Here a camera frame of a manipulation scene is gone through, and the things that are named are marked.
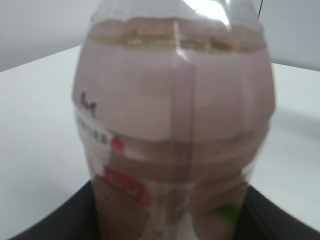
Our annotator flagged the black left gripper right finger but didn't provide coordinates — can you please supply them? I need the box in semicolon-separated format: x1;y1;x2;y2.
236;186;320;240

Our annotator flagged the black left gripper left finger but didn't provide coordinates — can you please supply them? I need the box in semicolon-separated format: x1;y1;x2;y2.
0;181;100;240

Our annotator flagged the pink oolong tea bottle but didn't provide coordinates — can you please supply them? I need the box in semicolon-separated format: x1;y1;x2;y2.
72;0;275;240

